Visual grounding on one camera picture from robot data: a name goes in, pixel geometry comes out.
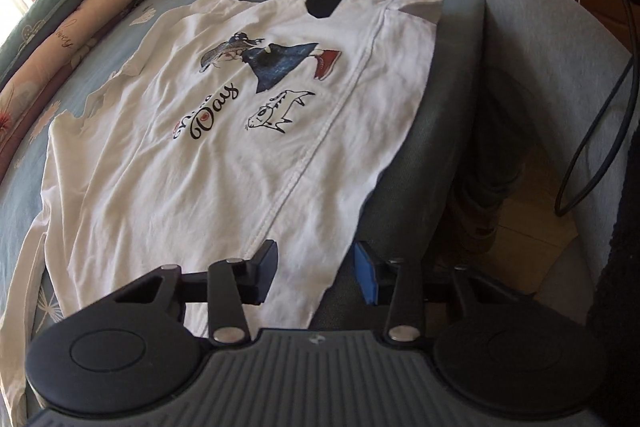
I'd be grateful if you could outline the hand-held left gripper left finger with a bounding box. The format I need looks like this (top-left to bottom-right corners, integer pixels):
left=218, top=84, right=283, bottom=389
left=115, top=238, right=279, bottom=348

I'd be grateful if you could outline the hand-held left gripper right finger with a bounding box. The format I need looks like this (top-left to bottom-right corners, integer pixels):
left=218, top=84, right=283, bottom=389
left=352, top=241, right=531, bottom=349

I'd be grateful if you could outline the white printed shirt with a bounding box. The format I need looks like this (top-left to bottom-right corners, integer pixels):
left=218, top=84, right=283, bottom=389
left=0, top=0, right=447, bottom=427

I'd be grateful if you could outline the person's black jacket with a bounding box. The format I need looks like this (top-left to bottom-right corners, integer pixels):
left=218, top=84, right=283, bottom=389
left=582, top=122, right=640, bottom=427

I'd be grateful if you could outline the pink floral folded quilt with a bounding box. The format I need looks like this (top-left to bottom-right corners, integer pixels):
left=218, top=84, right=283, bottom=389
left=0, top=0, right=202, bottom=172

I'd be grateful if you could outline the green floral pillow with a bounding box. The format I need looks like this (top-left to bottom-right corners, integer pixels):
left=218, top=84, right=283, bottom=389
left=0, top=0, right=126, bottom=80

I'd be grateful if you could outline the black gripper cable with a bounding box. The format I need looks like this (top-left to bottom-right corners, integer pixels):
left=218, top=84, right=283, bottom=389
left=552, top=0, right=640, bottom=217

